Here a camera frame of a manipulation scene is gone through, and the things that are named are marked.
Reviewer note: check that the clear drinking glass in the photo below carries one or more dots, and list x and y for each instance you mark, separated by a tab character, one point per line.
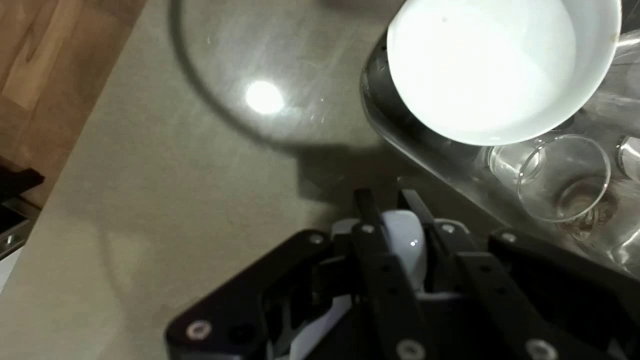
553	180
630	156

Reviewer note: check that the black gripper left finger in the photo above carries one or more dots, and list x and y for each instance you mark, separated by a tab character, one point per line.
386	307

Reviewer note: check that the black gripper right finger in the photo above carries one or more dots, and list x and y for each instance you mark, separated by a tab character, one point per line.
506	287

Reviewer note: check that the black dish rack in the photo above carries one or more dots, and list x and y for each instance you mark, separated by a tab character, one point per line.
377	101

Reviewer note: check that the large white mug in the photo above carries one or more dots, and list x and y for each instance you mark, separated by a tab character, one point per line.
486	66

